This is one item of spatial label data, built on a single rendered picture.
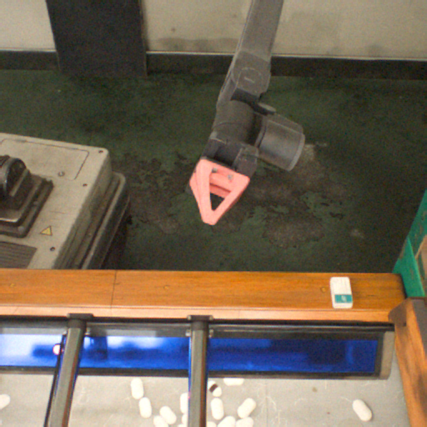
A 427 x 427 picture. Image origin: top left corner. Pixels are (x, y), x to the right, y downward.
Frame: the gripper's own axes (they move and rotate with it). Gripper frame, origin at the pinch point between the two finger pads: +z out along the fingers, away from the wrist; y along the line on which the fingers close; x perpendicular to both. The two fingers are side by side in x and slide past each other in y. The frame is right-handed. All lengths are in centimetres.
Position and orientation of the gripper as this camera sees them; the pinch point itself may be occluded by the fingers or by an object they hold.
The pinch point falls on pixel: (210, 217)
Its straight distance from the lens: 69.5
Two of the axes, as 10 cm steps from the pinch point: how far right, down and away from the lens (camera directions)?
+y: -3.3, 5.7, 7.5
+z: -1.9, 7.4, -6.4
